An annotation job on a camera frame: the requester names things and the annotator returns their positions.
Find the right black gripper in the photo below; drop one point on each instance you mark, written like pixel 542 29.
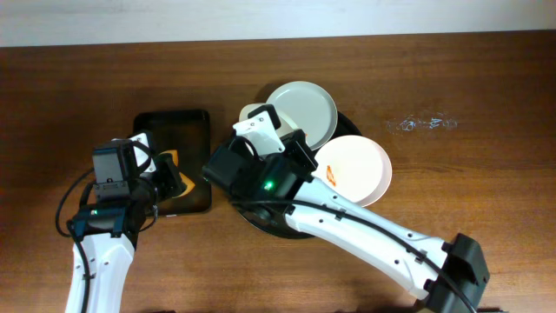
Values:
pixel 301 148

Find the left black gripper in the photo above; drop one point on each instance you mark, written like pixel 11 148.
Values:
pixel 172 175

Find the green and yellow sponge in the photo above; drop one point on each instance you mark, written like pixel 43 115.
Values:
pixel 187 185

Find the white plate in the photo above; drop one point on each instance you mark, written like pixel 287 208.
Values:
pixel 287 123

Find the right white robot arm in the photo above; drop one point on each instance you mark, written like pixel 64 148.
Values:
pixel 278 194

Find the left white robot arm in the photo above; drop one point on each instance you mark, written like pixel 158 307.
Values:
pixel 114 209

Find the black rectangular tray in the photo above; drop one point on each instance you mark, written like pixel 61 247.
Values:
pixel 188 133

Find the round black tray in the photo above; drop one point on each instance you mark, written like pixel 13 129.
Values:
pixel 265 220

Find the pale green plate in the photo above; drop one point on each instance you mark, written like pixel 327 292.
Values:
pixel 310 108

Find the pale pink plate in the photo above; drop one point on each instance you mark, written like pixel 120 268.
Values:
pixel 356 167

